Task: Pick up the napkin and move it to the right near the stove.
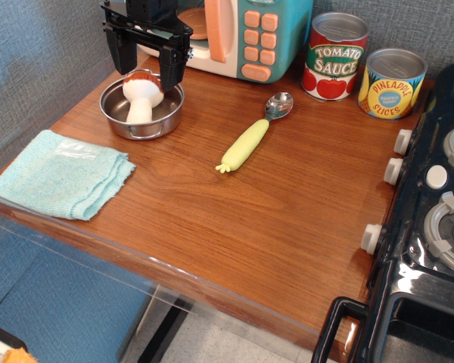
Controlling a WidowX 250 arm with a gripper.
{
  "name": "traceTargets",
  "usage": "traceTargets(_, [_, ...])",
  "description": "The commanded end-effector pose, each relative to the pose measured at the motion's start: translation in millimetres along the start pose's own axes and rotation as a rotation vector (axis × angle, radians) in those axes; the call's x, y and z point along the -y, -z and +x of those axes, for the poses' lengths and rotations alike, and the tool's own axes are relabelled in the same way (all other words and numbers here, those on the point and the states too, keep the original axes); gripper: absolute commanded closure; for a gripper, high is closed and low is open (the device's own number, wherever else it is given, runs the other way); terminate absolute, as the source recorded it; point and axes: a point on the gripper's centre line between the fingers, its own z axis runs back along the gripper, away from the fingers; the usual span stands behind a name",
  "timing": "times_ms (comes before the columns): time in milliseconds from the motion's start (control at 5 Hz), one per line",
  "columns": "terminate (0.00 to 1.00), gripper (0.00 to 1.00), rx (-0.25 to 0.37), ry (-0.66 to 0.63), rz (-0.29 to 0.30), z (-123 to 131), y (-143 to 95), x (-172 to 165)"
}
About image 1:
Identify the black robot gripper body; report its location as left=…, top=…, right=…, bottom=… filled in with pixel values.
left=101, top=1, right=193, bottom=60

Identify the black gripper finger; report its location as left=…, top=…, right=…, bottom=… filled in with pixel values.
left=104, top=26, right=137, bottom=75
left=159, top=46, right=189, bottom=92

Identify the light blue cloth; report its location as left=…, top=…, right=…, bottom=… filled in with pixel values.
left=0, top=129, right=135, bottom=221

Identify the orange microwave turntable plate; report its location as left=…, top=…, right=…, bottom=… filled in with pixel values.
left=178, top=7, right=208, bottom=40

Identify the plush white brown mushroom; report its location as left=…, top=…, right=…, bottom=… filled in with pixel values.
left=123, top=70, right=164, bottom=124

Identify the stainless steel pan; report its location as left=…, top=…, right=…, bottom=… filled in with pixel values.
left=99, top=70, right=185, bottom=141

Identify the teal toy microwave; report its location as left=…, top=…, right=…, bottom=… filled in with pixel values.
left=135, top=0, right=314, bottom=85

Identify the tomato sauce can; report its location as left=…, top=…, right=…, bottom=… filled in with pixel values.
left=302, top=11, right=369, bottom=101

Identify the pineapple slices can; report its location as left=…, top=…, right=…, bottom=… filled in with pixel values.
left=358, top=48, right=428, bottom=120

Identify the white stove knob upper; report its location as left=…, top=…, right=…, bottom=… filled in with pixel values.
left=393, top=129, right=413, bottom=156

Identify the white stove knob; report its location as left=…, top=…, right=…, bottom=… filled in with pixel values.
left=393, top=129, right=413, bottom=156
left=384, top=158, right=403, bottom=186
left=361, top=224, right=382, bottom=255

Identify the white stove knob middle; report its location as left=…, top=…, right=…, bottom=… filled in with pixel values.
left=384, top=158, right=403, bottom=186

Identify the white stove knob lower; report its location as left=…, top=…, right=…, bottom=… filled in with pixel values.
left=361, top=224, right=382, bottom=255

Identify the white round stove button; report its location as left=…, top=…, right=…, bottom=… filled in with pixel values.
left=425, top=165, right=448, bottom=190

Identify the grey stove burner lower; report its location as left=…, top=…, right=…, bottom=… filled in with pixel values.
left=423, top=191, right=454, bottom=270

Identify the orange object bottom left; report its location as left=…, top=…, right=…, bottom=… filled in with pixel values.
left=2, top=348, right=38, bottom=363

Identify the black toy stove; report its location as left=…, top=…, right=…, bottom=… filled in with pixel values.
left=312, top=64, right=454, bottom=362

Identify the spoon with yellow-green handle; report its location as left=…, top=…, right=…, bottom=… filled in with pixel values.
left=215, top=92, right=294, bottom=174

